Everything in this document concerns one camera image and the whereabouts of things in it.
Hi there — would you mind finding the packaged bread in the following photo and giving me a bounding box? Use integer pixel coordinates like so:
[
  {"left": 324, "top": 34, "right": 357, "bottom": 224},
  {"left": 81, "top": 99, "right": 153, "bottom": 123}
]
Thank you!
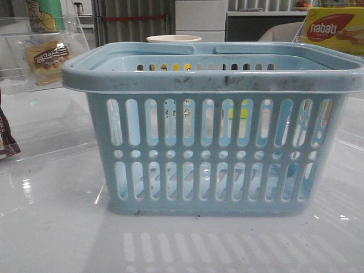
[{"left": 24, "top": 40, "right": 71, "bottom": 86}]

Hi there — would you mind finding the light blue plastic basket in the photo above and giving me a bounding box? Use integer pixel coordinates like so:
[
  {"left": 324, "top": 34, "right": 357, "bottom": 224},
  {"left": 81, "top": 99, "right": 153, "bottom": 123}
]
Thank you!
[{"left": 61, "top": 42, "right": 363, "bottom": 215}]

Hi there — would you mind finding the yellow popcorn paper cup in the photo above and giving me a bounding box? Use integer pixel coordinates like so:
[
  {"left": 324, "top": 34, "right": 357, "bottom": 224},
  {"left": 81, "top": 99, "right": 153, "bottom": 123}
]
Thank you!
[{"left": 147, "top": 35, "right": 201, "bottom": 43}]

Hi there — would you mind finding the white cabinet in background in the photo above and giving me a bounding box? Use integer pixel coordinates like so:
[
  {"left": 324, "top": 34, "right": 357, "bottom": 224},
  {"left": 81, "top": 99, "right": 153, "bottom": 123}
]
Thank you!
[{"left": 175, "top": 1, "right": 228, "bottom": 42}]

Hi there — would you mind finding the clear acrylic display shelf left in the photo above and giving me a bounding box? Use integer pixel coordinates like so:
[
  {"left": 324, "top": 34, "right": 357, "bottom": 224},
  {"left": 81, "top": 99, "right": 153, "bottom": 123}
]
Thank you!
[{"left": 1, "top": 14, "right": 95, "bottom": 165}]

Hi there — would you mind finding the clear acrylic display shelf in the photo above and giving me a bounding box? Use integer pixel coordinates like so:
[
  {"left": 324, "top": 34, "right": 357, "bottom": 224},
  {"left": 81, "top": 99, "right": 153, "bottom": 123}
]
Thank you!
[
  {"left": 295, "top": 22, "right": 363, "bottom": 57},
  {"left": 1, "top": 14, "right": 95, "bottom": 165}
]

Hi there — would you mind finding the maroon cracker snack packet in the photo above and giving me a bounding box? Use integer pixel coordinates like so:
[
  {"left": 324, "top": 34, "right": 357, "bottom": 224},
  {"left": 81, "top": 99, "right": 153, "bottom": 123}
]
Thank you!
[{"left": 1, "top": 110, "right": 21, "bottom": 160}]

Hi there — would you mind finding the green bottle with cartoon label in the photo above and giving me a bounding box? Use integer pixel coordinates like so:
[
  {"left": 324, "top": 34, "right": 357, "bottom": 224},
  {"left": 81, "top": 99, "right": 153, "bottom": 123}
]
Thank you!
[{"left": 25, "top": 0, "right": 65, "bottom": 33}]

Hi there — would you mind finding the yellow nabati wafer box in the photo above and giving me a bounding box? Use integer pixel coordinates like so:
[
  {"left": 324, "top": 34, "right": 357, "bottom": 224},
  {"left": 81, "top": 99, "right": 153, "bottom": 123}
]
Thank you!
[{"left": 301, "top": 7, "right": 363, "bottom": 57}]

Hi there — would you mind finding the clear acrylic display shelf right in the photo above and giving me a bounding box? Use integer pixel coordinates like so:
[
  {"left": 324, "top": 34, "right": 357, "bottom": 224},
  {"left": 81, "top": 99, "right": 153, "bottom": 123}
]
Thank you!
[{"left": 295, "top": 22, "right": 363, "bottom": 57}]

